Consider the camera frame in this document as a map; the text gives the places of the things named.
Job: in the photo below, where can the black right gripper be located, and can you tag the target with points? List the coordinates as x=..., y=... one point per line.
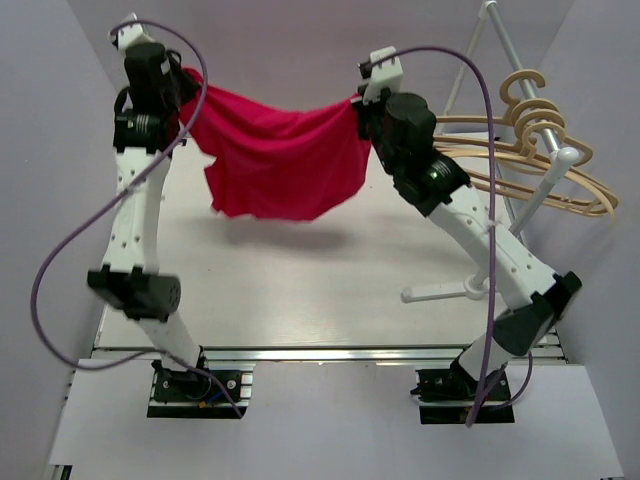
x=365, y=108

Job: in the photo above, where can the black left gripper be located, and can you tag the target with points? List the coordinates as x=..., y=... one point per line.
x=186, y=87

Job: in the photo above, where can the red t shirt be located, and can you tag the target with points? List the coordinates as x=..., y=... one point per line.
x=275, y=164

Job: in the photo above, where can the beige hanger front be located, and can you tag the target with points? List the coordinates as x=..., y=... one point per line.
x=584, y=196

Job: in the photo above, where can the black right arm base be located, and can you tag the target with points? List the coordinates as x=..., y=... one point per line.
x=443, y=399

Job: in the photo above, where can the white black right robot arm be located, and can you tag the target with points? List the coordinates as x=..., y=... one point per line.
x=400, y=128

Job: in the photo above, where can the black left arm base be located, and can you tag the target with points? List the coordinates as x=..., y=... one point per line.
x=187, y=395

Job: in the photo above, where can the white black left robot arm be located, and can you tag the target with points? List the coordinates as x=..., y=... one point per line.
x=146, y=130

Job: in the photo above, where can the beige hanger middle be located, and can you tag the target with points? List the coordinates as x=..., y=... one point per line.
x=527, y=119

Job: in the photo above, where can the aluminium table rail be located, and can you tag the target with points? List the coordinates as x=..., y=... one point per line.
x=545, y=354

